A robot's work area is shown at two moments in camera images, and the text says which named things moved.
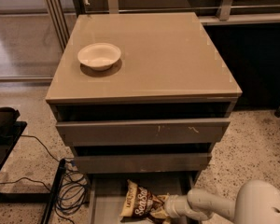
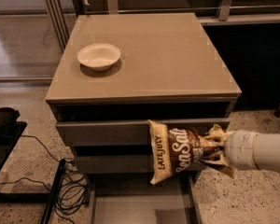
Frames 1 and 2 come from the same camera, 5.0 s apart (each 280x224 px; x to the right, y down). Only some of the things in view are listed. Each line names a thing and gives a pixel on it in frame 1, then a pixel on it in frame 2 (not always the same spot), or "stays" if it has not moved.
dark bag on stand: (3, 120) stays
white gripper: (175, 206) -> (240, 148)
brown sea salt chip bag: (139, 203) -> (175, 148)
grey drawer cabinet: (160, 111) stays
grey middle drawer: (141, 162) stays
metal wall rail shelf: (215, 4) stays
